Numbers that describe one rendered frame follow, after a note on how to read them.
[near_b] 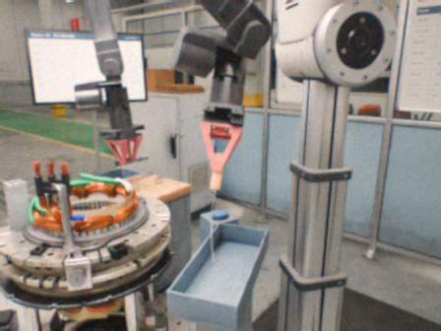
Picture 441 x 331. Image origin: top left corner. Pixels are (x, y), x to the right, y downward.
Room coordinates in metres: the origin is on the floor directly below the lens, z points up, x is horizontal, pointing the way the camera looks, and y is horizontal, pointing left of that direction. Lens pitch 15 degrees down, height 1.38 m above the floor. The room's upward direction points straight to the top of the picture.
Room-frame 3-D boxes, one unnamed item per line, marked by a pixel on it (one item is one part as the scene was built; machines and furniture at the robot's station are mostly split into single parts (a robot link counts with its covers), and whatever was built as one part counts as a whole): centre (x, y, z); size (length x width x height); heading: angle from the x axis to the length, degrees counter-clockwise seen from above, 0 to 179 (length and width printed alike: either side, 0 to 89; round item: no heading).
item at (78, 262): (0.47, 0.22, 1.07); 0.04 x 0.02 x 0.05; 104
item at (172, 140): (3.36, 0.57, 0.60); 1.02 x 0.55 x 1.20; 50
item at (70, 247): (0.49, 0.24, 1.15); 0.03 x 0.02 x 0.12; 48
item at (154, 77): (3.53, 0.70, 1.30); 0.39 x 0.29 x 0.22; 59
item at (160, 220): (0.62, 0.26, 1.09); 0.32 x 0.32 x 0.01
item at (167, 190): (0.91, 0.22, 1.05); 0.20 x 0.19 x 0.02; 53
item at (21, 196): (0.58, 0.37, 1.14); 0.03 x 0.03 x 0.09; 56
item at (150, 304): (0.64, 0.14, 0.85); 0.06 x 0.04 x 0.05; 12
